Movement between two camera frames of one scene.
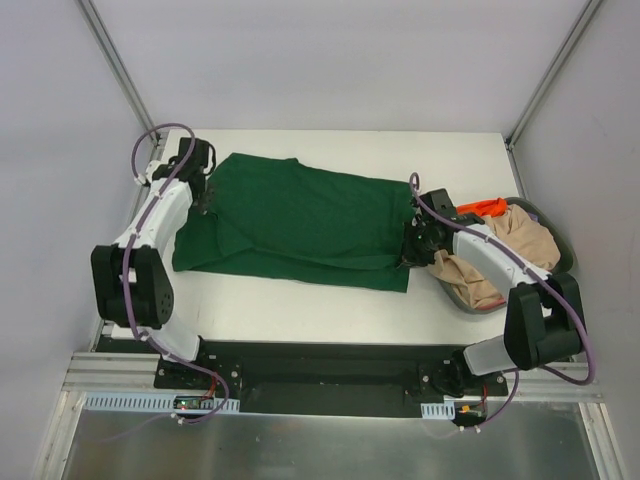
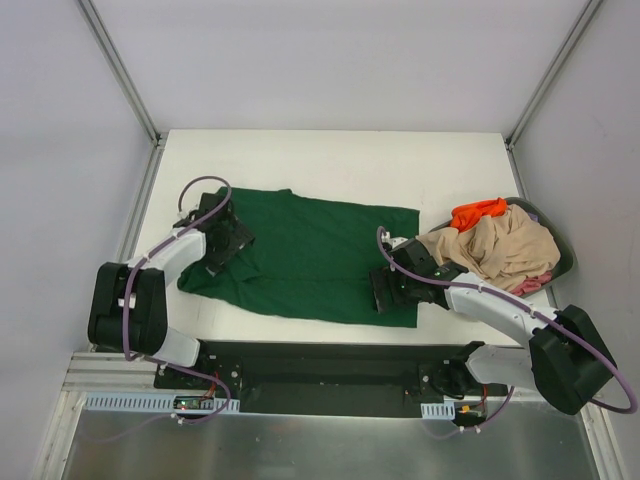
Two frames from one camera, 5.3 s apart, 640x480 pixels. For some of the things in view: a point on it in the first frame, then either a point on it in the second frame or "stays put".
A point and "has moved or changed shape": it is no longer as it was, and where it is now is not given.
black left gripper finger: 209,194 to 240,243
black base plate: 327,378 stays put
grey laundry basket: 564,241 stays put
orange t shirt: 495,207 stays put
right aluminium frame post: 519,128 stays put
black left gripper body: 203,191 to 233,245
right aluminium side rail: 517,169 stays put
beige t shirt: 518,229 stays put
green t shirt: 303,220 has moved or changed shape
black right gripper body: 413,243 to 381,291
